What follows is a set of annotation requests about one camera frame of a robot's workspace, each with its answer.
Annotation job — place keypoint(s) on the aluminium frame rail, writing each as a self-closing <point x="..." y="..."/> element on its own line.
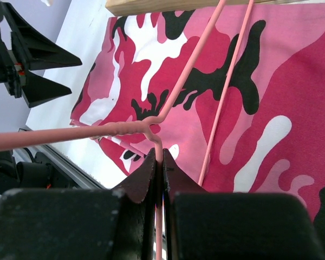
<point x="80" y="177"/>

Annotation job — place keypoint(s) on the pink camouflage trousers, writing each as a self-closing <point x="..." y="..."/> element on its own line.
<point x="256" y="125"/>

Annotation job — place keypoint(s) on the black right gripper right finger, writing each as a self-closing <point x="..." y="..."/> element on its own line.
<point x="205" y="225"/>

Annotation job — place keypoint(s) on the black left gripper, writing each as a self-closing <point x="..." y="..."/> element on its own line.
<point x="35" y="52"/>

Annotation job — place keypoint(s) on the pink wire clothes hanger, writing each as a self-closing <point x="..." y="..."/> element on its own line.
<point x="33" y="138"/>

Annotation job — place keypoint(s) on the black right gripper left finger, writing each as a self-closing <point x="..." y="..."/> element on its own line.
<point x="64" y="223"/>

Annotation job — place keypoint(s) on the wooden clothes rack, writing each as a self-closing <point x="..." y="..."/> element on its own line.
<point x="126" y="8"/>

